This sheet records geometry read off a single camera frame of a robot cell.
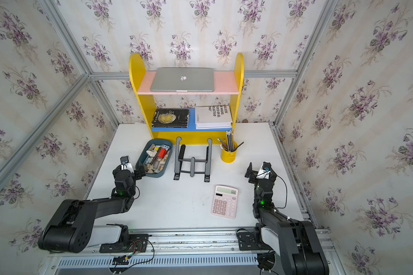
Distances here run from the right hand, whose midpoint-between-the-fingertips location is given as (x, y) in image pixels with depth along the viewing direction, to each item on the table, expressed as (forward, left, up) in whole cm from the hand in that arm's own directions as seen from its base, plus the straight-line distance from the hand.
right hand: (262, 165), depth 85 cm
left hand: (+1, +67, -2) cm, 67 cm away
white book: (+29, +25, +6) cm, 39 cm away
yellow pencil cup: (+9, +16, -6) cm, 19 cm away
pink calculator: (-15, +19, -11) cm, 27 cm away
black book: (+30, +51, +4) cm, 59 cm away
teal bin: (+9, +59, -8) cm, 61 cm away
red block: (+13, +56, -9) cm, 58 cm away
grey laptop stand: (+3, +36, -7) cm, 37 cm away
